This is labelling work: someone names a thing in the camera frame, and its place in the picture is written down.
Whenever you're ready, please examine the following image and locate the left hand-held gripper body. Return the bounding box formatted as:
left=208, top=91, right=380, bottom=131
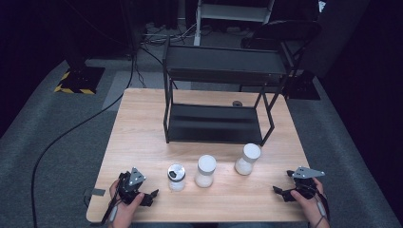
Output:
left=117, top=166, right=147, bottom=205

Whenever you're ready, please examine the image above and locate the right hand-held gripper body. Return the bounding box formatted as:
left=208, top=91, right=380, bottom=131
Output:
left=291, top=166, right=326, bottom=200

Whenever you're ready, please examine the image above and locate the white-lidded glass jar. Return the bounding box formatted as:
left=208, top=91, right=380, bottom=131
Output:
left=234, top=142, right=262, bottom=177
left=194, top=154, right=218, bottom=189

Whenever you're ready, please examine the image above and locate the black metal two-tier rack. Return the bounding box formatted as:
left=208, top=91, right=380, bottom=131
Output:
left=162, top=35, right=298, bottom=147

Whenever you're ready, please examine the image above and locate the person's right hand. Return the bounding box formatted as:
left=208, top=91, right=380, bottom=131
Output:
left=289, top=177, right=331, bottom=228

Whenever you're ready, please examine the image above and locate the person's left hand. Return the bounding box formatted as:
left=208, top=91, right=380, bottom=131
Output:
left=108, top=179, right=145, bottom=228

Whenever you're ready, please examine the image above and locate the yellow-black striped stand base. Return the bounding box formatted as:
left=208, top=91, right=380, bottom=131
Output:
left=53, top=66, right=106, bottom=95

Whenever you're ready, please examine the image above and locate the white metal stand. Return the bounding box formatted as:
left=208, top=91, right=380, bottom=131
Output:
left=193, top=0, right=276, bottom=48

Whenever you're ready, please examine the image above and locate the right hand-held gripper cable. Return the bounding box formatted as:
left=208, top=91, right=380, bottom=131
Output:
left=312, top=186, right=333, bottom=228

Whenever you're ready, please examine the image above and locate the hand-held gripper cable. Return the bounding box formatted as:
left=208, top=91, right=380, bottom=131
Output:
left=101, top=181, right=122, bottom=226
left=312, top=186, right=333, bottom=228

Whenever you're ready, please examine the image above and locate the left hand-held gripper cable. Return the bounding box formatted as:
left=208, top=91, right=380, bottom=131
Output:
left=101, top=181, right=122, bottom=226

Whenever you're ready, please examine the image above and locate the black floor base plate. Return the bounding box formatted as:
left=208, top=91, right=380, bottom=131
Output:
left=285, top=69, right=321, bottom=102

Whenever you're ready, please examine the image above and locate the long black floor cable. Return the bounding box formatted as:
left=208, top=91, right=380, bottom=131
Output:
left=30, top=53, right=138, bottom=228

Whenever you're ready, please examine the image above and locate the bundle of floor cables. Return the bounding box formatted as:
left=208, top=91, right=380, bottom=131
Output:
left=139, top=21, right=199, bottom=46

